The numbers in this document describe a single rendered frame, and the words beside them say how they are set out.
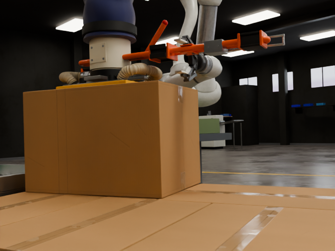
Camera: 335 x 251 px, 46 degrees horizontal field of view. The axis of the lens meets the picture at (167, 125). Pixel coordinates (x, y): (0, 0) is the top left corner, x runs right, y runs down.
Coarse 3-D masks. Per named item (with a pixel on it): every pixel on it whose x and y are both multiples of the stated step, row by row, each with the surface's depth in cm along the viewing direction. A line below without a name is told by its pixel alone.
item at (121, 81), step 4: (108, 76) 151; (112, 76) 150; (80, 80) 157; (84, 80) 157; (108, 80) 151; (112, 80) 147; (116, 80) 146; (120, 80) 144; (124, 80) 143; (128, 80) 144; (72, 84) 156; (76, 84) 155; (80, 84) 153; (84, 84) 152; (88, 84) 151; (92, 84) 150; (96, 84) 149; (100, 84) 148; (104, 84) 147; (108, 84) 146; (56, 88) 158; (60, 88) 157; (64, 88) 156
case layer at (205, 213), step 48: (192, 192) 144; (240, 192) 141; (288, 192) 138; (0, 240) 86; (48, 240) 85; (96, 240) 84; (144, 240) 83; (192, 240) 82; (240, 240) 81; (288, 240) 80
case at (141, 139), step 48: (48, 96) 152; (96, 96) 143; (144, 96) 135; (192, 96) 163; (48, 144) 152; (96, 144) 143; (144, 144) 135; (192, 144) 161; (48, 192) 152; (96, 192) 143; (144, 192) 135
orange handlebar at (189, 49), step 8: (232, 40) 136; (264, 40) 131; (176, 48) 146; (184, 48) 144; (192, 48) 143; (200, 48) 142; (128, 56) 156; (136, 56) 154; (144, 56) 153; (80, 64) 167; (88, 64) 166
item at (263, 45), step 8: (248, 32) 132; (256, 32) 131; (264, 32) 133; (240, 40) 134; (248, 40) 133; (256, 40) 132; (240, 48) 135; (248, 48) 135; (256, 48) 136; (264, 48) 136
